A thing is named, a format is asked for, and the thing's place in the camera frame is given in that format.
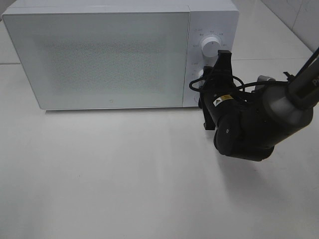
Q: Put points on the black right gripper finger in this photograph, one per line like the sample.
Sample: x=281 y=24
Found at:
x=208 y=121
x=223 y=63

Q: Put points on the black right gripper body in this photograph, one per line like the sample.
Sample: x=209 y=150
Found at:
x=219 y=95

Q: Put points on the white timer knob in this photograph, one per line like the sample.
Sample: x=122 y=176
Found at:
x=200 y=76

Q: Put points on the white microwave door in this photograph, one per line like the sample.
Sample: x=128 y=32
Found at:
x=102 y=61

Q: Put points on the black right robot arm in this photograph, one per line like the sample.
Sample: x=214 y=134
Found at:
x=248 y=125

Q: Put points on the upper white power knob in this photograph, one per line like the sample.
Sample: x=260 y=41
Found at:
x=210 y=46

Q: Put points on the white microwave oven body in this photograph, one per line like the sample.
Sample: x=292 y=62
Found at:
x=206 y=18

